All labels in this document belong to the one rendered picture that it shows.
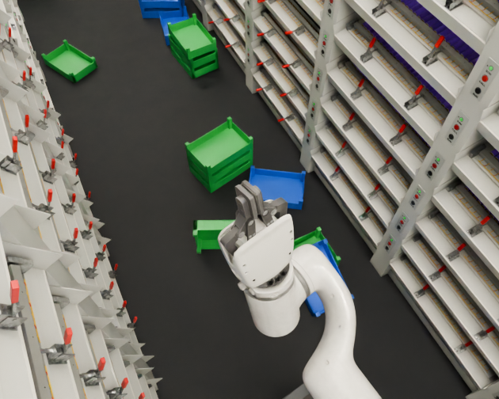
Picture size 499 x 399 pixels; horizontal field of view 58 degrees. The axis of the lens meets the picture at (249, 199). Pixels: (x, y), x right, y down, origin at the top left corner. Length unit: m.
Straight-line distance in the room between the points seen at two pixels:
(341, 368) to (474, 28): 0.96
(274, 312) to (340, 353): 0.12
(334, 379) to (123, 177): 2.04
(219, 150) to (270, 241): 1.84
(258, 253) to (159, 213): 1.85
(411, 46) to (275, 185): 1.19
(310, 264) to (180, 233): 1.65
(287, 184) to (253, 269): 1.88
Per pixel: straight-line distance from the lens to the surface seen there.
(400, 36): 1.61
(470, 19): 1.40
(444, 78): 1.50
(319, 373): 0.76
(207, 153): 2.42
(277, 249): 0.63
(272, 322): 0.75
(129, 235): 2.40
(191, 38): 3.11
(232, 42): 3.06
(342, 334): 0.76
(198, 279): 2.23
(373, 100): 1.90
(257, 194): 0.54
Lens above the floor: 2.05
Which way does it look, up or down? 57 degrees down
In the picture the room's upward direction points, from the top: straight up
